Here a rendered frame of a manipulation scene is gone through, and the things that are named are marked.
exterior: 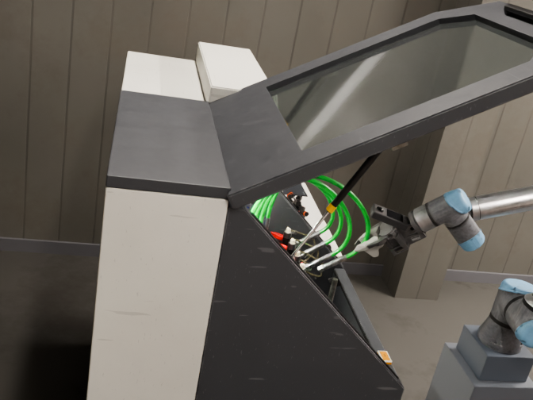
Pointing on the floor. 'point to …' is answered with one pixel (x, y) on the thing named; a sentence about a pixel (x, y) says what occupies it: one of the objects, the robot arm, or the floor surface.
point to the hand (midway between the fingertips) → (357, 244)
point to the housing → (158, 236)
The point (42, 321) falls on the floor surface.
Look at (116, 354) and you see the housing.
